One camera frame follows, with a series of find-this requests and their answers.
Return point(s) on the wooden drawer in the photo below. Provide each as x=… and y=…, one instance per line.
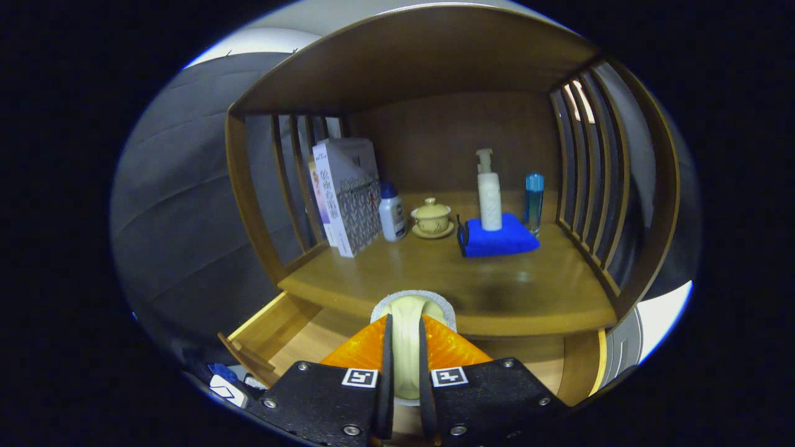
x=298, y=335

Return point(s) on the wooden cabinet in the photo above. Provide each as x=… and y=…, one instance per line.
x=410, y=56

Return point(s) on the black backdrop cloth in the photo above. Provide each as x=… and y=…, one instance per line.
x=186, y=217

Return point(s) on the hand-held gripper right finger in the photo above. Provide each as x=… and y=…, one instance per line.
x=425, y=403

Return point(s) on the yellow lidded teacup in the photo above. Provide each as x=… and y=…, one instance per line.
x=431, y=217

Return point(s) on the thin purple book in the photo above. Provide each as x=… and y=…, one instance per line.
x=317, y=195

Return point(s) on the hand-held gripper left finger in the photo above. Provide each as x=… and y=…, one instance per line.
x=386, y=397

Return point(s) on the folded blue cloth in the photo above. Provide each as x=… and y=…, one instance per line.
x=497, y=242

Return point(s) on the thick white book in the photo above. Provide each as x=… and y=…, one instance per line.
x=354, y=198

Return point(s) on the clear blue bottle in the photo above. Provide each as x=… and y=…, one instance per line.
x=534, y=198

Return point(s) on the blue white object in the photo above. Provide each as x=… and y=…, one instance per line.
x=227, y=391

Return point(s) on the pale green item grey base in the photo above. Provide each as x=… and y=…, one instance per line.
x=407, y=347

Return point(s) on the white pump bottle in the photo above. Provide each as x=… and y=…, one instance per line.
x=489, y=198

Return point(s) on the white bottle blue cap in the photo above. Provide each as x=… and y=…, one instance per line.
x=392, y=217

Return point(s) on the wooden countertop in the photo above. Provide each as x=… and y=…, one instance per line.
x=497, y=292

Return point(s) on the white plastic drawer unit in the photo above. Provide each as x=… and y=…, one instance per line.
x=658, y=316

